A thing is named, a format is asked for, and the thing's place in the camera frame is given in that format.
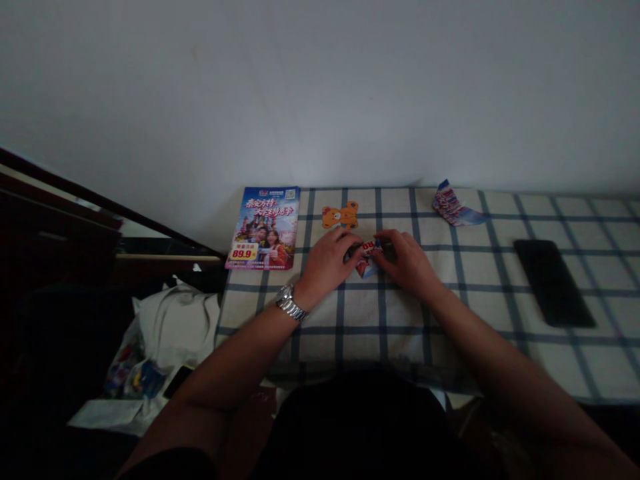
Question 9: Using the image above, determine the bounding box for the person's right hand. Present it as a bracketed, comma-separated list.
[373, 229, 439, 295]

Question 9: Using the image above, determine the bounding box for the orange bear cutout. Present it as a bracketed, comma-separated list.
[321, 201, 361, 231]

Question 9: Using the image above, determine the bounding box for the stack of colourful flyers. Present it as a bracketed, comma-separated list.
[224, 186, 301, 271]

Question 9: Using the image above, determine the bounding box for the checked tablecloth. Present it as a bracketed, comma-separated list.
[215, 186, 640, 406]

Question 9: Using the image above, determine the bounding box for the black smartphone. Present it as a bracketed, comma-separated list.
[513, 239, 597, 329]

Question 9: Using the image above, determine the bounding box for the person's left hand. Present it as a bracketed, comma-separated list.
[293, 225, 365, 302]

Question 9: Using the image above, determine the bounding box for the dark wooden furniture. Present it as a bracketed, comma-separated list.
[0, 147, 226, 351]

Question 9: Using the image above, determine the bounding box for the white paper sheet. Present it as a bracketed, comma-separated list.
[67, 397, 151, 432]

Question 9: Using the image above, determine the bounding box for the person's body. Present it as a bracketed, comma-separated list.
[249, 369, 481, 480]

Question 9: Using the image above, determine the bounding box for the white plastic bag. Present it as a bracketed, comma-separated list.
[102, 282, 222, 401]

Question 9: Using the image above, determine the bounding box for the printed paper piece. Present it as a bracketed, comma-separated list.
[345, 239, 397, 279]

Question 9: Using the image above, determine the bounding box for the folded blue white paper shape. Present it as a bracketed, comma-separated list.
[432, 179, 487, 227]

